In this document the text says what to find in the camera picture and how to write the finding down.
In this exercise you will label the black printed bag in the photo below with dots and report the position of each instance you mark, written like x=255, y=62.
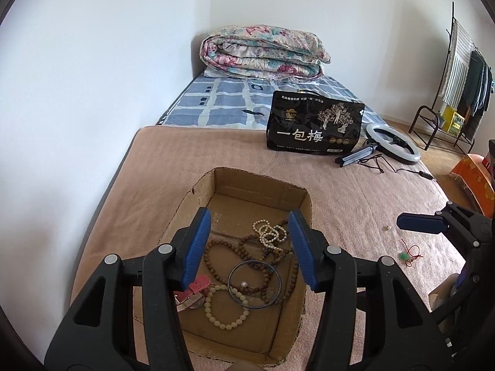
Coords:
x=309, y=123

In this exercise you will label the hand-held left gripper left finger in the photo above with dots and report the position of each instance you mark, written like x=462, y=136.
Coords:
x=197, y=239

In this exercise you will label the red box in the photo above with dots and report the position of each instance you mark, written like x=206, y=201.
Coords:
x=489, y=162

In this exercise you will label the folded floral quilt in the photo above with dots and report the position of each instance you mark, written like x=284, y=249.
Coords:
x=263, y=50

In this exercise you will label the cardboard box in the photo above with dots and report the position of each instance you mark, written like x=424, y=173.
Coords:
x=247, y=185

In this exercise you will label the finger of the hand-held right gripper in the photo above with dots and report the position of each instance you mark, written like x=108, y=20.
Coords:
x=419, y=223

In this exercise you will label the dark metal bangle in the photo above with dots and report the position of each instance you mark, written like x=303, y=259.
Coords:
x=232, y=293

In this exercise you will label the black metal clothes rack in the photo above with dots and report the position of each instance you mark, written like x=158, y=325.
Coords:
x=421, y=123

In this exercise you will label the yellow box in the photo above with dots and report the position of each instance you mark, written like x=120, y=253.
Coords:
x=453, y=119

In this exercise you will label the dark hanging clothes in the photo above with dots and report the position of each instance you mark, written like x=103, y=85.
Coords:
x=477, y=89

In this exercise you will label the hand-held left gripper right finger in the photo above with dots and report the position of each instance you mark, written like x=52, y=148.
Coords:
x=301, y=247

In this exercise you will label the black folded tripod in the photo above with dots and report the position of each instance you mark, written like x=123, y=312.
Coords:
x=352, y=157

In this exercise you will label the striped towel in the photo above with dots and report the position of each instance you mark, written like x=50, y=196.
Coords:
x=458, y=69

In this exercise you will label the blue checked bed sheet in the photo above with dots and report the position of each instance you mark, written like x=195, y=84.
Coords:
x=224, y=100

